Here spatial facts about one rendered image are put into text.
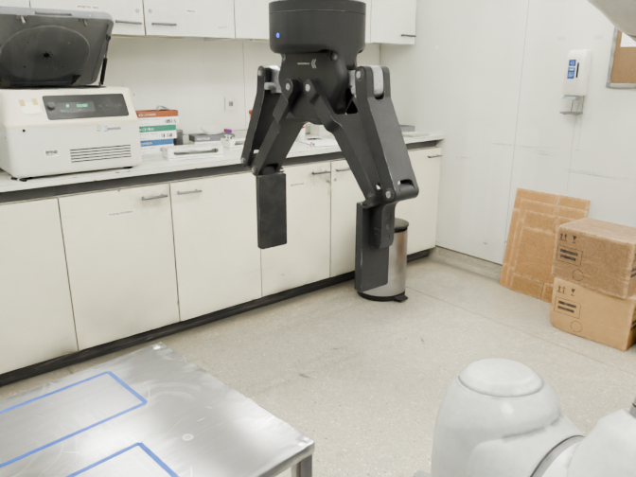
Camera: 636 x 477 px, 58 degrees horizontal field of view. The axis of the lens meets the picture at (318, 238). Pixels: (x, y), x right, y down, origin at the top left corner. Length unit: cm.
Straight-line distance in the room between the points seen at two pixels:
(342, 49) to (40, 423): 78
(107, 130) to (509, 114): 236
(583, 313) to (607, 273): 26
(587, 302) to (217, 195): 198
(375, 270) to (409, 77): 388
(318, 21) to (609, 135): 313
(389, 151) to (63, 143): 233
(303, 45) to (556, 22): 327
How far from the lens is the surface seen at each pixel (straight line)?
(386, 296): 344
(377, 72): 42
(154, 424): 97
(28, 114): 266
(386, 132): 41
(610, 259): 310
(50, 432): 100
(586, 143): 356
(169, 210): 288
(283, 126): 49
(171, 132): 327
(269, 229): 54
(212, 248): 303
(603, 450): 71
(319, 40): 43
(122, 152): 275
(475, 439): 77
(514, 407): 76
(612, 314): 321
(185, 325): 316
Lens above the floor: 136
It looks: 17 degrees down
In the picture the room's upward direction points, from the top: straight up
